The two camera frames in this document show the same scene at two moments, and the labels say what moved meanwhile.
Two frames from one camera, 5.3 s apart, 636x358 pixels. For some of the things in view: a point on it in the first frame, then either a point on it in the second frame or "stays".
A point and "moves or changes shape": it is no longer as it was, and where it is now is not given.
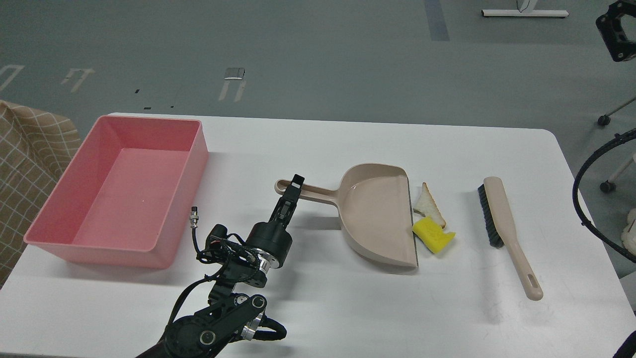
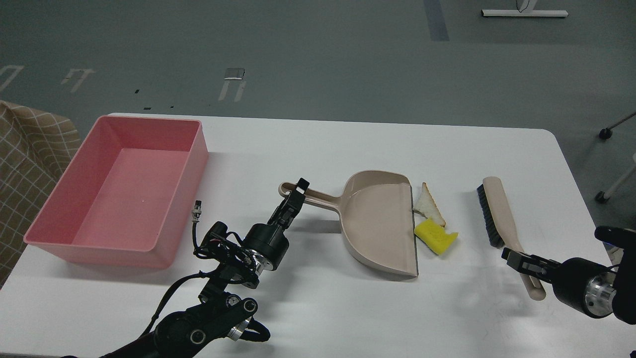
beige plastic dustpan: (374, 206) moves or changes shape
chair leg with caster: (604, 120) → (605, 133)
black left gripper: (272, 241) stays
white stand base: (524, 13) stays
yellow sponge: (434, 236) stays
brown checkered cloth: (36, 144) stays
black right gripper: (611, 27) → (587, 286)
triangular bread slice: (427, 207) stays
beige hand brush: (500, 232) stays
